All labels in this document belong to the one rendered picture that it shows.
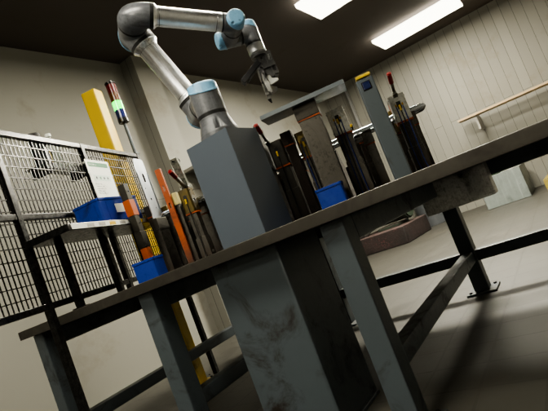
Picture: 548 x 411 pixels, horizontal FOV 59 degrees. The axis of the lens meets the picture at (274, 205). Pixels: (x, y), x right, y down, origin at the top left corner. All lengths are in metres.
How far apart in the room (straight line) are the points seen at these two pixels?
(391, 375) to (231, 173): 0.84
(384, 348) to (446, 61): 7.38
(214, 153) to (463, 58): 7.08
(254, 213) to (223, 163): 0.21
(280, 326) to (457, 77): 7.21
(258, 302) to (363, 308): 0.40
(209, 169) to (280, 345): 0.67
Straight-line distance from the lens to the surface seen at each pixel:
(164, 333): 1.96
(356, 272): 1.45
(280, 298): 1.65
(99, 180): 2.86
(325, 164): 1.99
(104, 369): 3.97
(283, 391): 1.78
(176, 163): 2.39
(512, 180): 7.30
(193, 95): 1.88
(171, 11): 2.02
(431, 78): 8.62
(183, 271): 1.75
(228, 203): 1.75
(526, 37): 8.50
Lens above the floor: 0.66
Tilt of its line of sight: 4 degrees up
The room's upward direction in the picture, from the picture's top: 21 degrees counter-clockwise
